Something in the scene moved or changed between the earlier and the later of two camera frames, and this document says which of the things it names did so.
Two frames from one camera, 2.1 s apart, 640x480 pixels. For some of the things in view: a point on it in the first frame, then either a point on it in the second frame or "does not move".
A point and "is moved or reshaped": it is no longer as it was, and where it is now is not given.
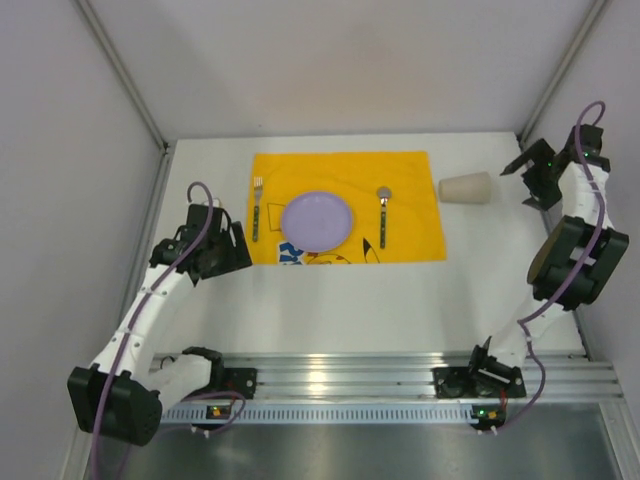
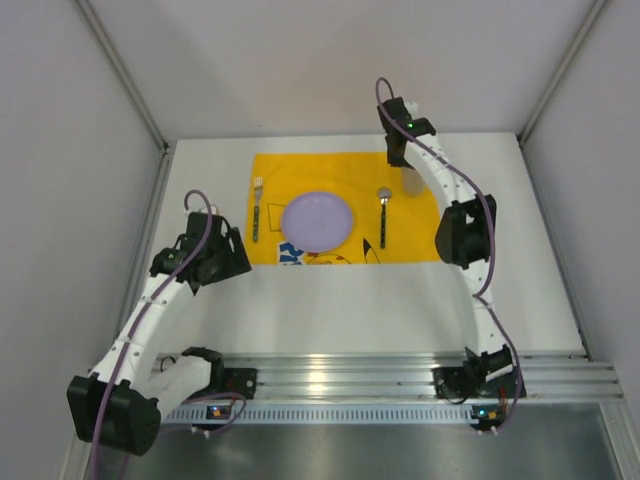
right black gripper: [535, 175] to [395, 150]
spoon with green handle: [383, 194] does not move
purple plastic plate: [317, 222] does not move
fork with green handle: [258, 186] does not move
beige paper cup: [474, 188] is moved or reshaped
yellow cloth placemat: [413, 226] does not move
